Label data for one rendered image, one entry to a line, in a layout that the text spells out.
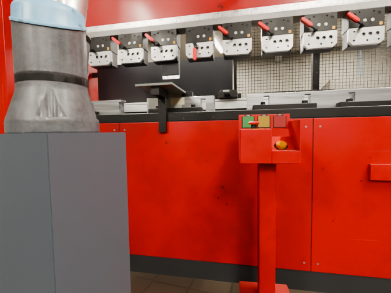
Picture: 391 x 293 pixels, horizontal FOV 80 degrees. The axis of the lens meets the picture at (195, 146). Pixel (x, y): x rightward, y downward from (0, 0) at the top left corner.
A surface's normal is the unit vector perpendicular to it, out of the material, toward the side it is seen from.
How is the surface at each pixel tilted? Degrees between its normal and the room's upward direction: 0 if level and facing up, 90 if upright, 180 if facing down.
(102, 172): 90
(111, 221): 90
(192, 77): 90
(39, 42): 90
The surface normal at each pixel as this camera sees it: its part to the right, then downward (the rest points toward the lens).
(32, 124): 0.15, 0.06
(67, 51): 0.82, 0.03
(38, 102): 0.18, -0.25
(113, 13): -0.20, 0.07
